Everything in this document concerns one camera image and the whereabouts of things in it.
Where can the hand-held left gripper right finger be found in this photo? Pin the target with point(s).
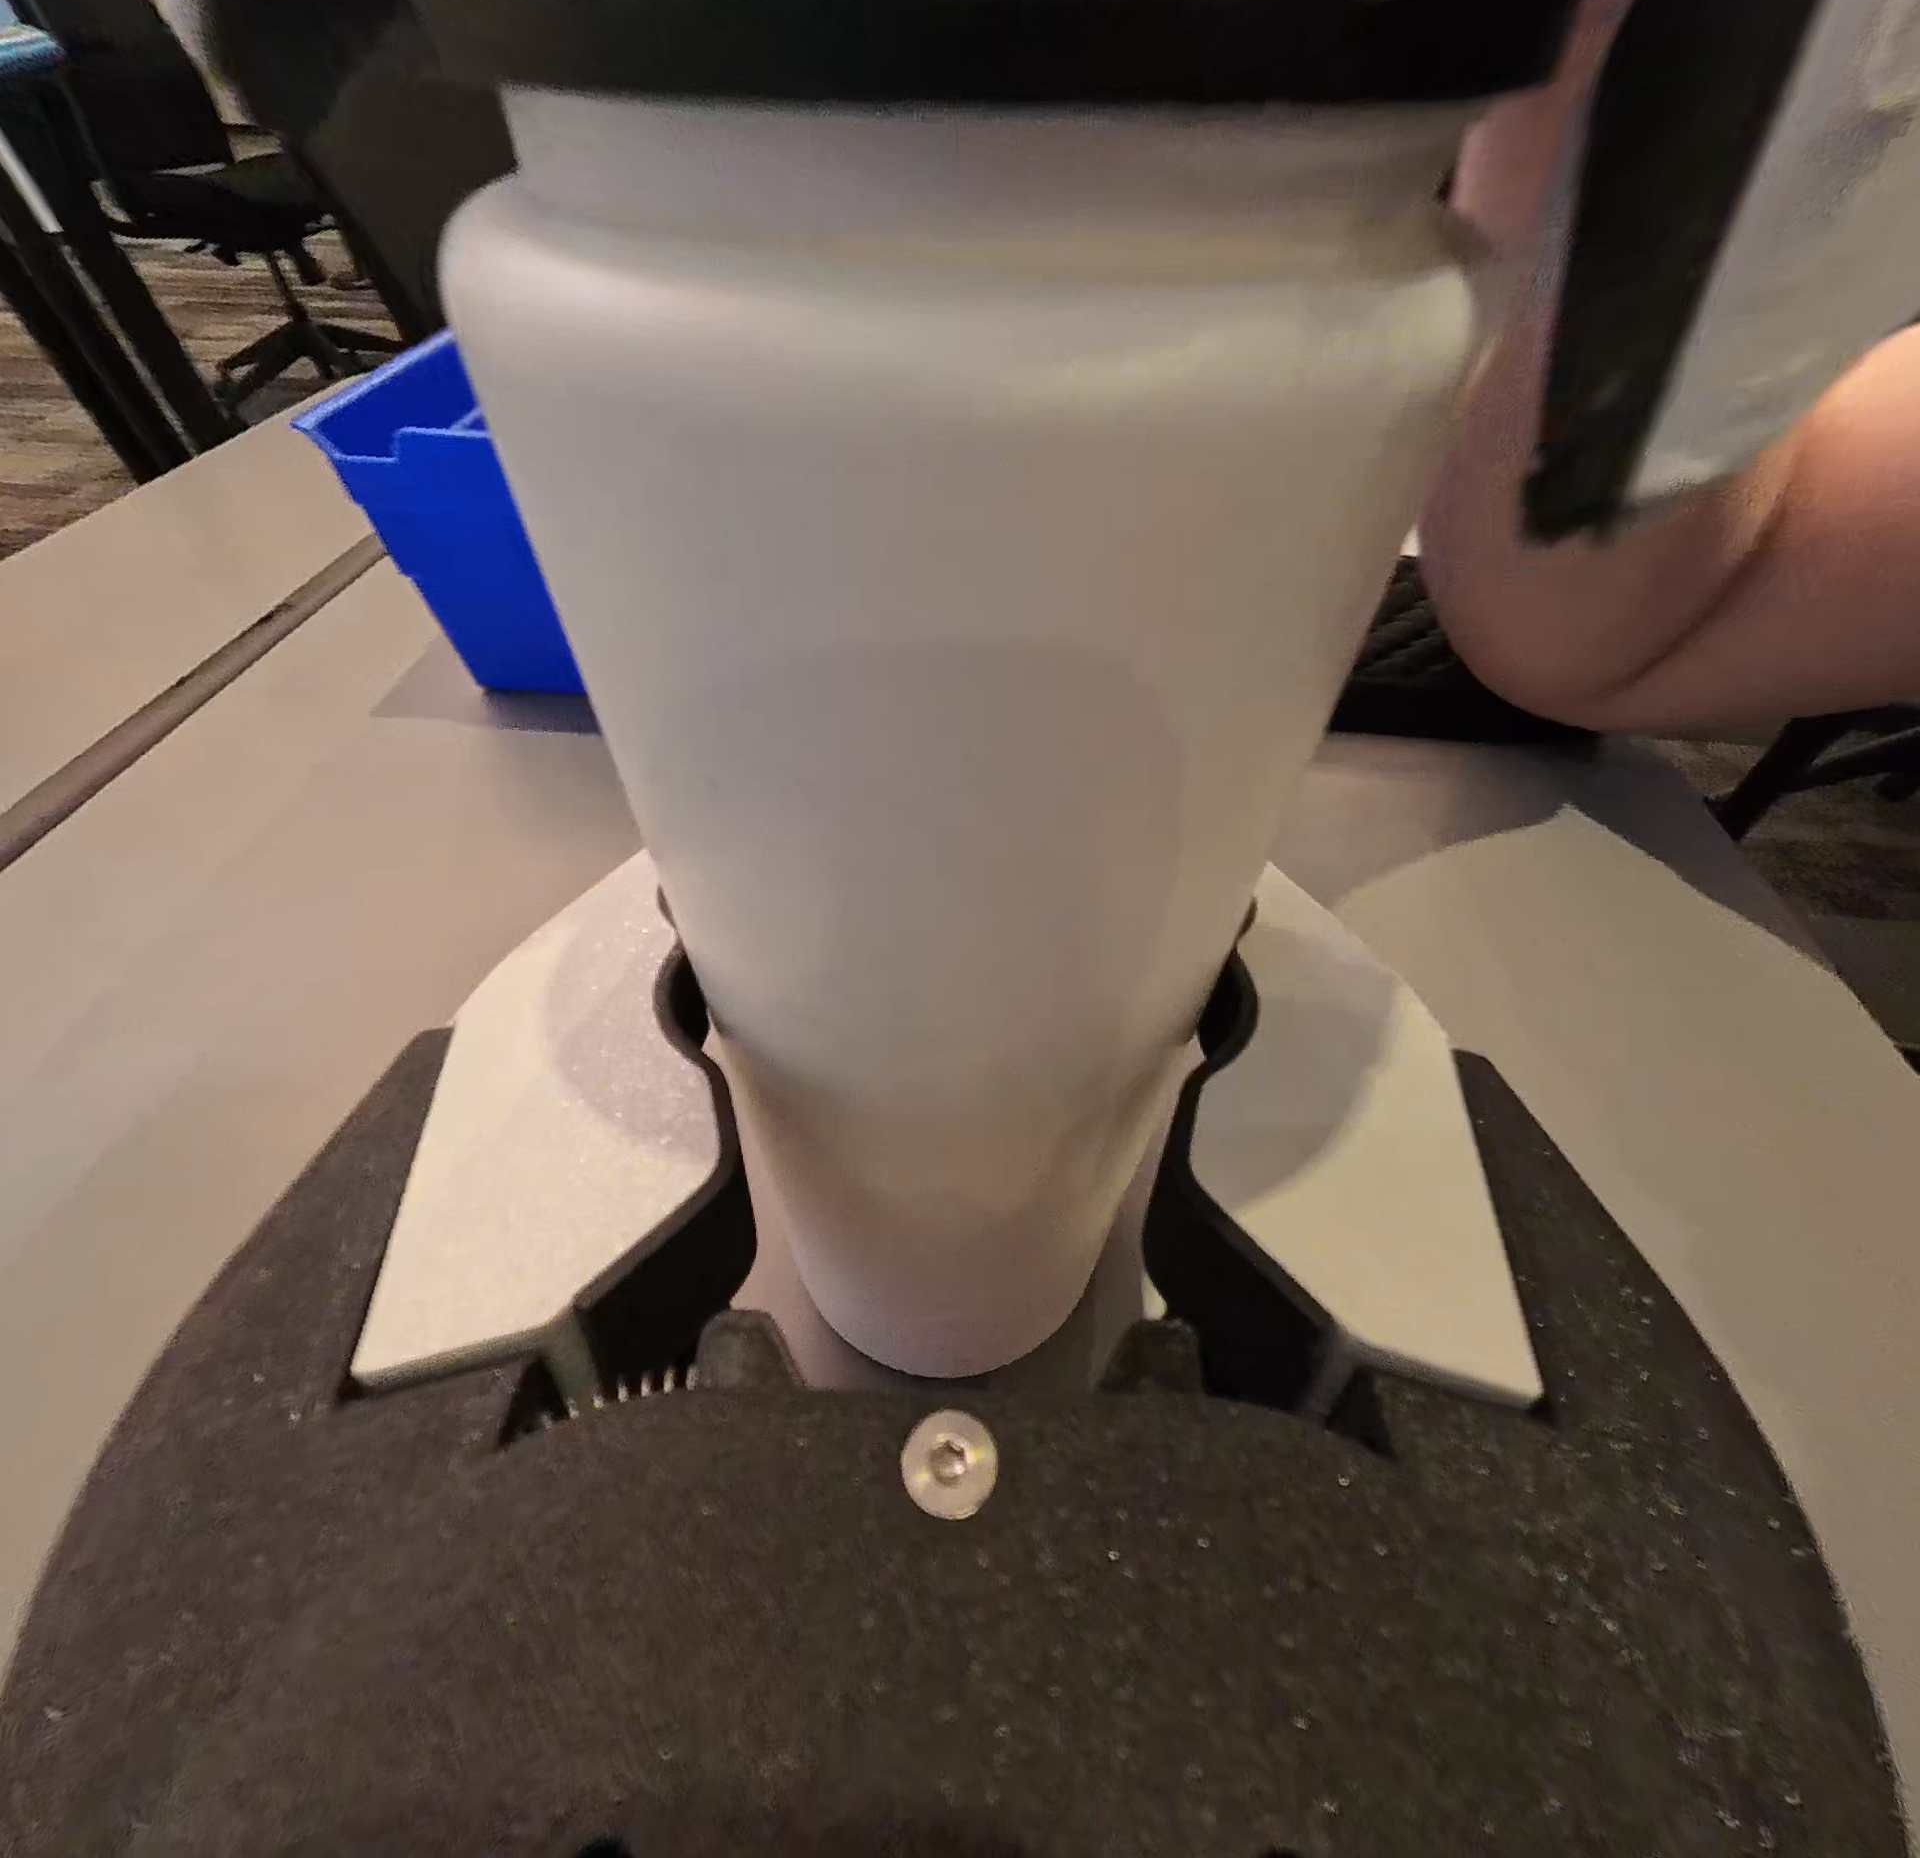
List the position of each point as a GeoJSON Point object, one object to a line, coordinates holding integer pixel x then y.
{"type": "Point", "coordinates": [1351, 1185]}

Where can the person's right forearm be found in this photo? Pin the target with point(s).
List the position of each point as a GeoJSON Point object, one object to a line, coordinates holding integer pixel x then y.
{"type": "Point", "coordinates": [1650, 614]}

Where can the white plastic bottle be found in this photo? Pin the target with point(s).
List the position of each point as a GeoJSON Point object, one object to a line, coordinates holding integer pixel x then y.
{"type": "Point", "coordinates": [960, 614]}

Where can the black bottle lid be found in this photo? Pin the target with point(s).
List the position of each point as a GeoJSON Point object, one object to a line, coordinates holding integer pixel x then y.
{"type": "Point", "coordinates": [976, 15]}

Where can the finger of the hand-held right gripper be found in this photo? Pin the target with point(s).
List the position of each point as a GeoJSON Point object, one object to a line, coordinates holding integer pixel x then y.
{"type": "Point", "coordinates": [1725, 238]}

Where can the blue plastic bin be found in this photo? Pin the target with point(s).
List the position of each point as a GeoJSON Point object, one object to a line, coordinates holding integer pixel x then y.
{"type": "Point", "coordinates": [466, 539]}

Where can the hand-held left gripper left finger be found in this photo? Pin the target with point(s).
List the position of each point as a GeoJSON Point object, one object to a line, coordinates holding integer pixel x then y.
{"type": "Point", "coordinates": [540, 1170]}

